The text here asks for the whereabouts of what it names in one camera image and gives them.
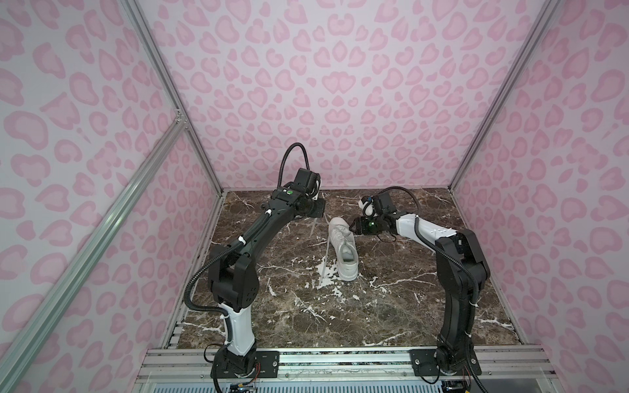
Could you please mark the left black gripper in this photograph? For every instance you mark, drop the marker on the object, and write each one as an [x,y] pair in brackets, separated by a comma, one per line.
[319,208]

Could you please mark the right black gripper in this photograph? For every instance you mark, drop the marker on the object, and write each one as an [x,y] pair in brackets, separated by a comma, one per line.
[361,227]

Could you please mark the white sneaker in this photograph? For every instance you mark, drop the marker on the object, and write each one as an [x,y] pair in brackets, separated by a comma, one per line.
[345,249]

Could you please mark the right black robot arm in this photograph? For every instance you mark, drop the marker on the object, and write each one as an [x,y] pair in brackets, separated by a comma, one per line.
[462,271]

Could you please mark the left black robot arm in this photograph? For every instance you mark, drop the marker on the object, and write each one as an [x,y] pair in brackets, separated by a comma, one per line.
[231,271]

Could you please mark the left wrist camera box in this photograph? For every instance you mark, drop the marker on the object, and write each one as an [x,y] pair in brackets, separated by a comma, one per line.
[315,192]

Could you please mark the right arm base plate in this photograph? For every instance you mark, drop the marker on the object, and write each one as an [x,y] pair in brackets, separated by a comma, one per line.
[425,364]

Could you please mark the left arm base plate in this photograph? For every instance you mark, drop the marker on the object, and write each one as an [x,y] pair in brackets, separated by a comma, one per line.
[257,363]

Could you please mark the front aluminium rail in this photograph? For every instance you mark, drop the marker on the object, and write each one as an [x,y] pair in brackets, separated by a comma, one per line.
[388,369]

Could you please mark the left corner aluminium post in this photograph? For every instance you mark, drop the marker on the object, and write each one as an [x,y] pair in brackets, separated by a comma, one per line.
[141,26]

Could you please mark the corner aluminium post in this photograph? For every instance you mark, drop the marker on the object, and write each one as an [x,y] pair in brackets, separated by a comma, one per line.
[141,26]
[540,26]

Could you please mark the right corner aluminium post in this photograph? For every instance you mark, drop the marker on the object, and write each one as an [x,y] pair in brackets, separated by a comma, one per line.
[540,26]

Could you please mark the diagonal aluminium frame beam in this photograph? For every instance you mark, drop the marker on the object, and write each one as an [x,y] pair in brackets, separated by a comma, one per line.
[29,342]

